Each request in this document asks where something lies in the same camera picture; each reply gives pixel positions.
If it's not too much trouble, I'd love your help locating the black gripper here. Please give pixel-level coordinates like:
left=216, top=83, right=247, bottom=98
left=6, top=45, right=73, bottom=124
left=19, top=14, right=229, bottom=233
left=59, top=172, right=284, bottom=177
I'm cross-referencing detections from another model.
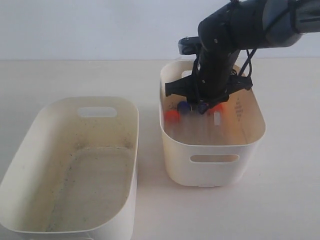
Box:
left=164, top=48, right=253, bottom=104

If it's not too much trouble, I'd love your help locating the labelled orange-capped clear tube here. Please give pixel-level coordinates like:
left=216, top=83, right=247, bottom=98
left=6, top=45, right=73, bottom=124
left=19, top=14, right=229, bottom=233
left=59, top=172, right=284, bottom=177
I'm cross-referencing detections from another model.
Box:
left=208, top=104, right=224, bottom=137

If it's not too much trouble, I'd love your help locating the blue-capped clear tube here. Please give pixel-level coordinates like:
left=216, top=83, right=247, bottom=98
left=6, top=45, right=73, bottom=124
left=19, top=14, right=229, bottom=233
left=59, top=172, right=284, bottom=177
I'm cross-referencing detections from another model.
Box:
left=196, top=103, right=208, bottom=138
left=177, top=101, right=193, bottom=137

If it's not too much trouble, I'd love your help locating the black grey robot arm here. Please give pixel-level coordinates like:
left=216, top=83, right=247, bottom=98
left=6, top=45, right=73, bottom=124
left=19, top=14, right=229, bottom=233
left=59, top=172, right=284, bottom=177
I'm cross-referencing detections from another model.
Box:
left=164, top=0, right=320, bottom=106

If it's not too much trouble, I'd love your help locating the white plastic bin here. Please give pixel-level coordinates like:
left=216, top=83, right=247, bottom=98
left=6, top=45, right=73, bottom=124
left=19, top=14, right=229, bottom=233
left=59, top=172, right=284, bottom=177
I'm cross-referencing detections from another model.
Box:
left=159, top=60, right=266, bottom=187
left=0, top=96, right=139, bottom=240

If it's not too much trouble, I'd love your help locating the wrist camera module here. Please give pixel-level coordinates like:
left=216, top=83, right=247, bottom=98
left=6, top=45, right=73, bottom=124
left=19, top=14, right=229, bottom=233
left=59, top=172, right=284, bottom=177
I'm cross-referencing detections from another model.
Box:
left=178, top=36, right=202, bottom=56

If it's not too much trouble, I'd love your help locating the black cable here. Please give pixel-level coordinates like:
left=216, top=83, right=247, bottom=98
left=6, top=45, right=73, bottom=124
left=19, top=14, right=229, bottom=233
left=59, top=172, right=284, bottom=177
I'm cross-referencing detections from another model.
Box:
left=234, top=48, right=258, bottom=81

